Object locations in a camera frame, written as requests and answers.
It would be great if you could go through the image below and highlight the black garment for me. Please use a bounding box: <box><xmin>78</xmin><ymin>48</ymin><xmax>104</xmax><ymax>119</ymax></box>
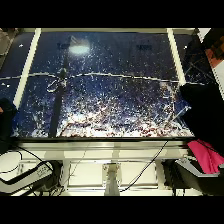
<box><xmin>202</xmin><ymin>28</ymin><xmax>224</xmax><ymax>51</ymax></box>
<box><xmin>179</xmin><ymin>82</ymin><xmax>224</xmax><ymax>158</ymax></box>

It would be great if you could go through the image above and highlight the pink garment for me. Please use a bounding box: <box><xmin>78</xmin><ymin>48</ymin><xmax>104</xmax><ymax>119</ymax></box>
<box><xmin>187</xmin><ymin>139</ymin><xmax>224</xmax><ymax>175</ymax></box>

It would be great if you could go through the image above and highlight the brown checked garment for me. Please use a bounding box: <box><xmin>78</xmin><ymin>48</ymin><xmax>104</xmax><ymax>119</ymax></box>
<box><xmin>204</xmin><ymin>42</ymin><xmax>224</xmax><ymax>62</ymax></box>

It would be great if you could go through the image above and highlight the silver frame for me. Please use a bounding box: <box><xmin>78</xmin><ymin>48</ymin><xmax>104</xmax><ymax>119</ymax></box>
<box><xmin>0</xmin><ymin>139</ymin><xmax>224</xmax><ymax>197</ymax></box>

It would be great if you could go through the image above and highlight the black cable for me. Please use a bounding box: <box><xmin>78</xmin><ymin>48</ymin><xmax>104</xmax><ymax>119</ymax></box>
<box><xmin>119</xmin><ymin>139</ymin><xmax>170</xmax><ymax>193</ymax></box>
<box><xmin>49</xmin><ymin>159</ymin><xmax>70</xmax><ymax>196</ymax></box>

